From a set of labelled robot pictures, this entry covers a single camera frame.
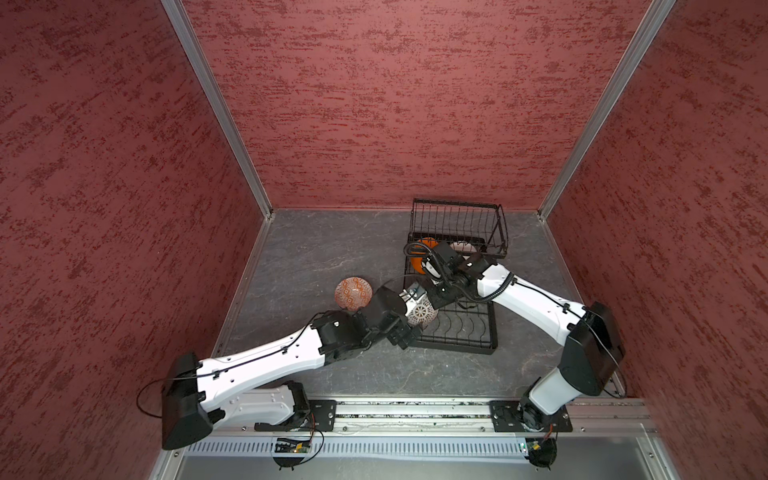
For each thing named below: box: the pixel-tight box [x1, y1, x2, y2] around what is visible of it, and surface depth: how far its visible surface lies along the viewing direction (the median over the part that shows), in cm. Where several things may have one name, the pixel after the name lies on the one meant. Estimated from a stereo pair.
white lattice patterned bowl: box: [405, 294, 439, 326], surface depth 85 cm
